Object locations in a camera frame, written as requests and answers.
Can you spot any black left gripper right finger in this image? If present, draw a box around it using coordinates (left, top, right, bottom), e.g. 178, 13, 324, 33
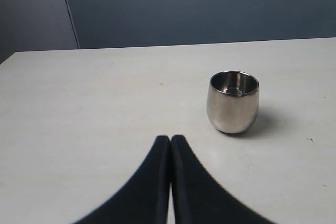
171, 135, 271, 223

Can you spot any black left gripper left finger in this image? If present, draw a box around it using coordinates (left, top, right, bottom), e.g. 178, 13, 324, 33
77, 135, 170, 223

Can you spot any stainless steel cup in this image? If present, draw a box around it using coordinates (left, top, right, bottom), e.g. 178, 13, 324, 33
206, 71, 259, 134

